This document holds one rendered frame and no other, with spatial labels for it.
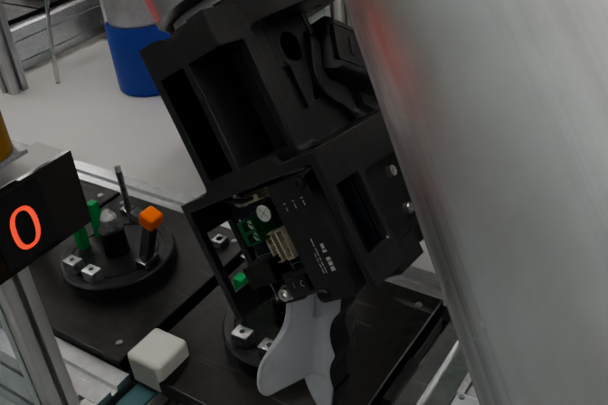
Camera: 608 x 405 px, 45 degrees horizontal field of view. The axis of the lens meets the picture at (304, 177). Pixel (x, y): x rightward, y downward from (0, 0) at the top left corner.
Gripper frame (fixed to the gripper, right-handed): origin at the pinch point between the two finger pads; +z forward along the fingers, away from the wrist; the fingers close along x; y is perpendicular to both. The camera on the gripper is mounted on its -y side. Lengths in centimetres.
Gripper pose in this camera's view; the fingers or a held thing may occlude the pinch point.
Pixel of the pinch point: (467, 401)
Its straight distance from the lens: 35.6
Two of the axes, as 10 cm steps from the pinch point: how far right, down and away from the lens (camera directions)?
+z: 4.3, 9.0, 0.8
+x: 7.3, -2.9, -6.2
